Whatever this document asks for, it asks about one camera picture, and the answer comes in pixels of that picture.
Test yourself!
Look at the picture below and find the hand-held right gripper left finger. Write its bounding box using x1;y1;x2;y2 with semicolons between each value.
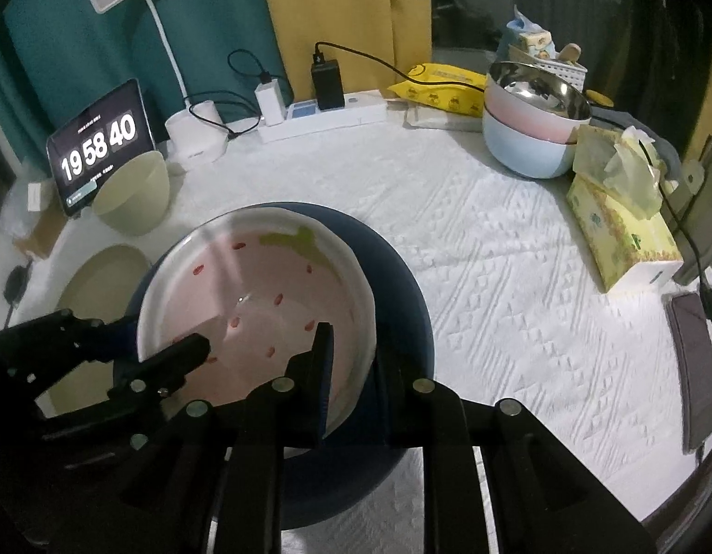
67;323;337;554

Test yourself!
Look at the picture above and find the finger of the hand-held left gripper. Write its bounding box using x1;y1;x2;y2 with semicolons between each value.
44;308;140;364
112;333;212;398

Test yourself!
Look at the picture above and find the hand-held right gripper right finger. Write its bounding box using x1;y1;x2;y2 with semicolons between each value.
370;358;659;554

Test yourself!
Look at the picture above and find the large dark blue bowl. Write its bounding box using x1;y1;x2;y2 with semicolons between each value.
128;202;434;532

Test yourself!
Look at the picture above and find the pink strawberry pattern bowl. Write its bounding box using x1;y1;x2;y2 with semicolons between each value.
137;206;377;438

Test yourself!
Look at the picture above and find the cream plate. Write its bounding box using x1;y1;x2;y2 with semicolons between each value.
36;245;156;419

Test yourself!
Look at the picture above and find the brown cardboard box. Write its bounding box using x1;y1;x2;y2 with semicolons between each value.
12;181;65;259

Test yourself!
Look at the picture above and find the cream small bowl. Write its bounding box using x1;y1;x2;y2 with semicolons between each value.
92;151;171;236

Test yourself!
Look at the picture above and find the tablet with clock display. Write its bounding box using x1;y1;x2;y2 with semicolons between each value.
47;78;156;216

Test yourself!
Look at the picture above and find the white desk lamp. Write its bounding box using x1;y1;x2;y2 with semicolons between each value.
90;0;228;163

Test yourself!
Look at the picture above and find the white power strip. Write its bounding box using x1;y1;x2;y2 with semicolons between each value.
257;91;388;144

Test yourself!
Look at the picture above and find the white charger plug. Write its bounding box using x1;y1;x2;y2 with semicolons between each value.
255;82;286;126

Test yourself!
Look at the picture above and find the black charger plug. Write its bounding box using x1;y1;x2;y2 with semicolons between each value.
311;40;346;110

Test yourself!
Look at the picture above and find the light blue bowl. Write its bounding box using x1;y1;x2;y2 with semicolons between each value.
483;111;579;180

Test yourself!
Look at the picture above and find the yellow printed tissue box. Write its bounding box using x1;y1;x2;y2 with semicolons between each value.
566;125;684;294

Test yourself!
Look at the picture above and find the teal curtain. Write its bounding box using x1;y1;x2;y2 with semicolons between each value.
0;0;293;151

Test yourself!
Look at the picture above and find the yellow wet wipes pack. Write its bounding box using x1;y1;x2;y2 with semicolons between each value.
387;62;488;115

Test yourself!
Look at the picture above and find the dark flat phone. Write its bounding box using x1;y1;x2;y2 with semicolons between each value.
664;291;712;456

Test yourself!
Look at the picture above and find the pink steel-lined bowl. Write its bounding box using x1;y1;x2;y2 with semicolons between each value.
484;60;593;144

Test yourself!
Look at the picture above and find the yellow curtain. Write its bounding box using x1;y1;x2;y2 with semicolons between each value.
257;0;433;110

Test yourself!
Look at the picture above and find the grey cloth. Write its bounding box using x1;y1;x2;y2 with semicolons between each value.
586;107;685;177

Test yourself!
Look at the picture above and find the white perforated basket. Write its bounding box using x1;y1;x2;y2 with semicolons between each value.
509;40;587;93

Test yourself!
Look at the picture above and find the blue and white snack bag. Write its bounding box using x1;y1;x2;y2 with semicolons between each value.
497;5;553;61

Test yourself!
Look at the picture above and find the dark cloth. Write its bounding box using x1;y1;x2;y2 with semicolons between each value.
516;0;619;70

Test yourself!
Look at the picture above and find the looped black lamp cable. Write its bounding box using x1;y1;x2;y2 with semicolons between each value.
183;49;274;140

